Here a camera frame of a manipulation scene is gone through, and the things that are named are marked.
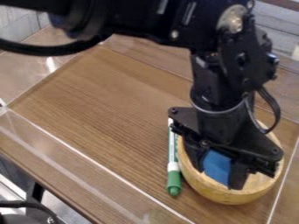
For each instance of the brown wooden bowl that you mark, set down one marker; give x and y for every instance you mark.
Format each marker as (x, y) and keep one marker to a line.
(257, 187)

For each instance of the black metal bracket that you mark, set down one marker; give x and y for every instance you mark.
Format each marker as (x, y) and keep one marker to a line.
(44, 215)

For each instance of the black table leg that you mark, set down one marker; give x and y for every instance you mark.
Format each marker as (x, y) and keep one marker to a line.
(38, 191)

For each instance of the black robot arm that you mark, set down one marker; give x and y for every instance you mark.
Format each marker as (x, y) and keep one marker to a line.
(233, 64)

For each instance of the blue foam block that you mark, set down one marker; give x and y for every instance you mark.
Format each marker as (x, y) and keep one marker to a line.
(217, 167)

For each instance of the green white marker pen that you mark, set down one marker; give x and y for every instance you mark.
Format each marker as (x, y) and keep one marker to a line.
(174, 173)

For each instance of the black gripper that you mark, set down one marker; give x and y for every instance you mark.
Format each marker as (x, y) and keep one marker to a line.
(231, 132)

